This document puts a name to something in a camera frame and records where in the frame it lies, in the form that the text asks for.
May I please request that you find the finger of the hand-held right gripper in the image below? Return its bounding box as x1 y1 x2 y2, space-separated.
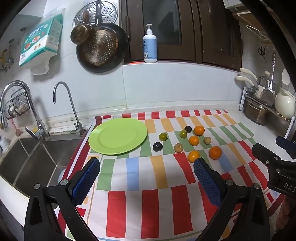
252 143 282 167
276 136 296 159

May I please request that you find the stainless steel pot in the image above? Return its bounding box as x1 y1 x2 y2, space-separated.
244 97 275 126

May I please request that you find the white ceramic pitcher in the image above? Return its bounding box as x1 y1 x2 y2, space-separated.
274 88 296 119

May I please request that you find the thin gooseneck faucet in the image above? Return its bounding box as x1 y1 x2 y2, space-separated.
53 82 85 136

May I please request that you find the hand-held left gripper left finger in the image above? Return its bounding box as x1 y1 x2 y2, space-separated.
24 157 101 241

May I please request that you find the dark wooden window frame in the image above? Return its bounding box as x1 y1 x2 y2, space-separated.
120 0 243 71

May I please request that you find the white handled knife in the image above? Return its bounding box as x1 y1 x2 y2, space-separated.
240 68 258 80
235 75 259 91

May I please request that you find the white round utensil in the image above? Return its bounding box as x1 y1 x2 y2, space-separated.
282 68 291 85

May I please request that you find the yellow tricycle ornament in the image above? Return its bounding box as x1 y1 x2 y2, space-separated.
0 39 15 73

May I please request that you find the brass perforated colander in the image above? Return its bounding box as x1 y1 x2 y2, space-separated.
84 29 119 65

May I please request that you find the small brass saucepan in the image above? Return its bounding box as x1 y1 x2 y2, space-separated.
70 9 96 45

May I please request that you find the striped colourful tablecloth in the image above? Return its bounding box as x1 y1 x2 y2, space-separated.
57 110 281 241

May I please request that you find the black wire basket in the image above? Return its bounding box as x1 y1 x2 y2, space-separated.
5 91 31 120

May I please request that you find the steel utensil holder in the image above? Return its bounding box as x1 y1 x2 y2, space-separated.
257 75 275 93

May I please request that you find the green plate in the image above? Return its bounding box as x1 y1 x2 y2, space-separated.
88 118 148 156

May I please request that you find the stainless steamer rack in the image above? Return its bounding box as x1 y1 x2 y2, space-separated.
73 1 119 29

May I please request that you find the green kitchen paper pack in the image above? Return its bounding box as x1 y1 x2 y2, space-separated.
18 13 64 67

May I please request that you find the steel spatula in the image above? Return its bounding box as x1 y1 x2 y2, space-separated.
260 53 277 106

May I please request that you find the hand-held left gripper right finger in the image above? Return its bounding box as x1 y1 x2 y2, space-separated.
193 158 271 241

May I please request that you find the large chrome faucet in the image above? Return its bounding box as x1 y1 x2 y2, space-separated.
0 80 50 141

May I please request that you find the white paper towel sheet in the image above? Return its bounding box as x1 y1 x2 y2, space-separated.
30 54 58 75

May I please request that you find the white pump bottle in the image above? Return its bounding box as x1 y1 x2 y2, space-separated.
143 24 158 63

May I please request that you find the person's right hand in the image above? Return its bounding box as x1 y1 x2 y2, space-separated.
276 196 294 235

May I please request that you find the metal dish rack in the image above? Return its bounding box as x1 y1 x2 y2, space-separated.
239 87 296 139

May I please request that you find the stainless steel sink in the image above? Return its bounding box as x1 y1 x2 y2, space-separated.
0 137 89 197

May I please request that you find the black frying pan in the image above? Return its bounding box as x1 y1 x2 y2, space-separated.
76 0 127 73

